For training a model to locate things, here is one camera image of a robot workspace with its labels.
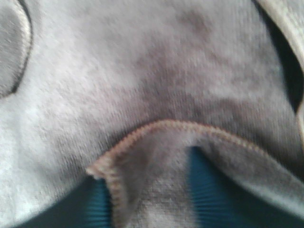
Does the blue towel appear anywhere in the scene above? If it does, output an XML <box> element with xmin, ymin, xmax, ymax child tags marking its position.
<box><xmin>21</xmin><ymin>147</ymin><xmax>304</xmax><ymax>228</ymax></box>

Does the grey towel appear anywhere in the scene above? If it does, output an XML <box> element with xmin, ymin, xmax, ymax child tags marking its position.
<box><xmin>0</xmin><ymin>0</ymin><xmax>304</xmax><ymax>228</ymax></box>

